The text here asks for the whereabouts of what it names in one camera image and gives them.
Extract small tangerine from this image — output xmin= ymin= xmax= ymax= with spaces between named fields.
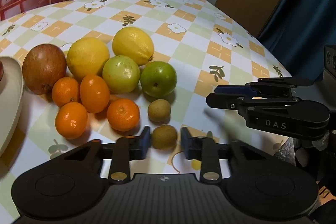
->
xmin=55 ymin=102 xmax=88 ymax=140
xmin=51 ymin=77 xmax=80 ymax=107
xmin=106 ymin=98 xmax=139 ymax=132

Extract brown kiwi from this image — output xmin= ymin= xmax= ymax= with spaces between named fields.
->
xmin=147 ymin=99 xmax=171 ymax=122
xmin=151 ymin=124 xmax=178 ymax=149

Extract oval orange tangerine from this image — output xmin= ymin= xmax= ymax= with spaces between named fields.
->
xmin=80 ymin=75 xmax=110 ymax=114

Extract green round fruit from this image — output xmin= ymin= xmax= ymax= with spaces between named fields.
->
xmin=140 ymin=61 xmax=177 ymax=98

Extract pale green tomato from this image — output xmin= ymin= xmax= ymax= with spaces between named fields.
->
xmin=102 ymin=55 xmax=141 ymax=94

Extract yellow lemon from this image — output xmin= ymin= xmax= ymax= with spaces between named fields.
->
xmin=112 ymin=27 xmax=154 ymax=66

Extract checkered floral tablecloth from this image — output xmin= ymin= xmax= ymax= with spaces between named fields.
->
xmin=0 ymin=0 xmax=292 ymax=222

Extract blue curtain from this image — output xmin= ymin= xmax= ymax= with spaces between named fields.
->
xmin=257 ymin=0 xmax=335 ymax=80

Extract brown-red round fruit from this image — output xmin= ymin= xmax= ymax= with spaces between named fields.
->
xmin=22 ymin=44 xmax=67 ymax=95

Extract beige round plate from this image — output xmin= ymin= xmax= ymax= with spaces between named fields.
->
xmin=1 ymin=56 xmax=24 ymax=155

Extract red apple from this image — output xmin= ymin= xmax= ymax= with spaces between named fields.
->
xmin=0 ymin=61 xmax=4 ymax=81

